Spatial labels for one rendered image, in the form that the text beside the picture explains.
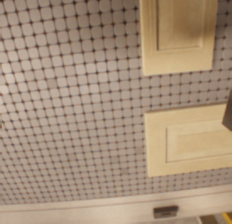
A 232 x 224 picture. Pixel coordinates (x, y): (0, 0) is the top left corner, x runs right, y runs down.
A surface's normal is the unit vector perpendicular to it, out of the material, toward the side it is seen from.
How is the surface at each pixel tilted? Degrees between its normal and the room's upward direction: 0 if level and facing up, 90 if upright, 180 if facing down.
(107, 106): 0
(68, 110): 0
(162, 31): 11
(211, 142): 0
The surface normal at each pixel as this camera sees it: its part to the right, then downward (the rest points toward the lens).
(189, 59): 0.02, 0.40
